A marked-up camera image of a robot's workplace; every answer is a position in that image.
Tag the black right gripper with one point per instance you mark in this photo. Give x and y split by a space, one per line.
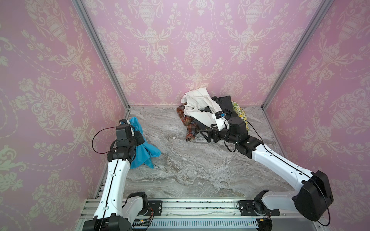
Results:
212 135

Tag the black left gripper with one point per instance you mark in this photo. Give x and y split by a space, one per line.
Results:
140 140

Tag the teal blue cloth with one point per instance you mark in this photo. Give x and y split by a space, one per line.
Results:
144 153

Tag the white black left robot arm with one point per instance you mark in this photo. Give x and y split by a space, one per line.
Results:
112 213

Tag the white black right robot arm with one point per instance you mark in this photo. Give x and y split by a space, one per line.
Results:
312 195

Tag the red plaid cloth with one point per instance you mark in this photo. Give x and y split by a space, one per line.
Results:
189 122

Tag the white cloth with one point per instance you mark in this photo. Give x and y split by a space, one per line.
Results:
200 106

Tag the black cloth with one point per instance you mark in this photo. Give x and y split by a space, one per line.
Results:
226 108

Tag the yellow green floral cloth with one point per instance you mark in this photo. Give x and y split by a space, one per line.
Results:
241 113

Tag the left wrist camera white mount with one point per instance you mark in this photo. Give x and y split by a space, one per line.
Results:
125 122

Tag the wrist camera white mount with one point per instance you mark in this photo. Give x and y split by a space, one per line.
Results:
125 122
221 121

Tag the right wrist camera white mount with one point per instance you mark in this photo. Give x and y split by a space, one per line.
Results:
221 121

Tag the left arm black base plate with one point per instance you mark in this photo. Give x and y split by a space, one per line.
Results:
154 208

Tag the aluminium front rail frame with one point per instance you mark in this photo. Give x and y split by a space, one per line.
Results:
220 214

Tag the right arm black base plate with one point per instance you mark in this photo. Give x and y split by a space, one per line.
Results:
252 208

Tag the aluminium corner post left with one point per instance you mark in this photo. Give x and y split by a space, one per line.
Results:
93 35

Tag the aluminium corner post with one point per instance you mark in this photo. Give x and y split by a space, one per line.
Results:
93 35
299 48

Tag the aluminium corner post right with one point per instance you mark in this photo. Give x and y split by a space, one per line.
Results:
299 48

